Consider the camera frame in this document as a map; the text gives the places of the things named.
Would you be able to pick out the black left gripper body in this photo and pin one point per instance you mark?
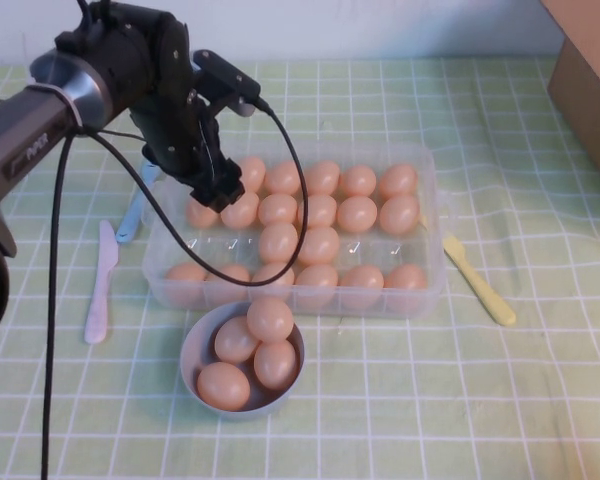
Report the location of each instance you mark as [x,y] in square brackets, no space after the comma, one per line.
[180,135]

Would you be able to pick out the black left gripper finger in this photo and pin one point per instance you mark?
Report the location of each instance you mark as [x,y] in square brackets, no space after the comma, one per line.
[231,180]
[210,195]

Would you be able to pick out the beige plastic egg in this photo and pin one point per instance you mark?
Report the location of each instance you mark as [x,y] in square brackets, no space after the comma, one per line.
[358,181]
[197,216]
[322,246]
[275,243]
[270,319]
[322,177]
[223,386]
[321,212]
[235,340]
[406,285]
[262,272]
[357,214]
[276,365]
[400,215]
[241,214]
[316,285]
[278,210]
[398,181]
[361,286]
[227,295]
[281,178]
[253,172]
[185,282]

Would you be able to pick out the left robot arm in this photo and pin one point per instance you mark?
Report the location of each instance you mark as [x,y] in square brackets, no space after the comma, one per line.
[25,130]

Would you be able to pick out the transparent plastic egg box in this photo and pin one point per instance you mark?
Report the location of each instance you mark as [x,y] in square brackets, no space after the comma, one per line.
[215,247]

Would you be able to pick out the brown cardboard box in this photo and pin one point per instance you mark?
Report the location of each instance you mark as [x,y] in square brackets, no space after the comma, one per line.
[590,100]

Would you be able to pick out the blue plastic fork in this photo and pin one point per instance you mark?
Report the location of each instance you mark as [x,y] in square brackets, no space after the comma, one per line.
[129,222]

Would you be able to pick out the pink plastic knife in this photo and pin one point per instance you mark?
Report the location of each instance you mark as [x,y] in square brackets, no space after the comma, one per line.
[100,295]

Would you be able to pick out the grey round bowl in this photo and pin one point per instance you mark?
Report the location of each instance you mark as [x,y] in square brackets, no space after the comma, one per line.
[240,416]

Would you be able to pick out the yellow plastic knife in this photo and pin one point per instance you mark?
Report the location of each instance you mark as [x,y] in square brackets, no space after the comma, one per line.
[480,287]

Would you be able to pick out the green checked tablecloth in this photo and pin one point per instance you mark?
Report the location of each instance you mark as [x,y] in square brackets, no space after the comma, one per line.
[480,400]

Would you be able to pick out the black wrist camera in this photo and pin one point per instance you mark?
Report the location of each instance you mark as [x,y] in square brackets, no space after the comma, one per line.
[225,75]

